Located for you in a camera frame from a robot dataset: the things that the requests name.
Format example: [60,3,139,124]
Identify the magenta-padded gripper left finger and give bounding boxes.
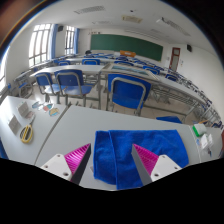
[39,143,92,186]

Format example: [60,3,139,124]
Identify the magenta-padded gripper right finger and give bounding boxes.
[130,143,183,187]

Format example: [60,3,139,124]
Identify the blue terry towel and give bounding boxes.
[92,129,190,191]

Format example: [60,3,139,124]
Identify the small white box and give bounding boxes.
[199,133,210,150]

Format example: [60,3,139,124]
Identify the green and white box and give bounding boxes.
[192,123,208,137]

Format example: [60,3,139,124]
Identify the grey classroom desk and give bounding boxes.
[99,63,209,113]
[29,64,106,101]

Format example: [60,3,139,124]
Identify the blue classroom chair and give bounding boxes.
[54,69,98,108]
[34,72,63,103]
[107,73,153,117]

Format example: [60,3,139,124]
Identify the framed landscape picture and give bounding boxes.
[105,63,161,81]

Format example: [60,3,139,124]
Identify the brown classroom door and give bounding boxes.
[168,47,181,72]

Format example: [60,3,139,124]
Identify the group of blue chairs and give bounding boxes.
[53,53,183,83]

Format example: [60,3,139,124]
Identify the orange lectern top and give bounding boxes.
[119,49,137,58]

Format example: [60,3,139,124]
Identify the white-framed classroom window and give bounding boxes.
[28,23,53,68]
[64,25,76,55]

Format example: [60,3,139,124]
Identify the blue window curtain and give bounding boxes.
[49,23,59,60]
[73,28,80,55]

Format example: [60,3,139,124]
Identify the green blackboard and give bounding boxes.
[89,33,164,62]

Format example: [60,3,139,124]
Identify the group of ceiling lights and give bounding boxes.
[156,17,192,37]

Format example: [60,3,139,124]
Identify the ceiling air conditioner unit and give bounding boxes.
[121,14,144,24]

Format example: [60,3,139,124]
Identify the yellow-handled scissors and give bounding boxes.
[19,114,36,144]

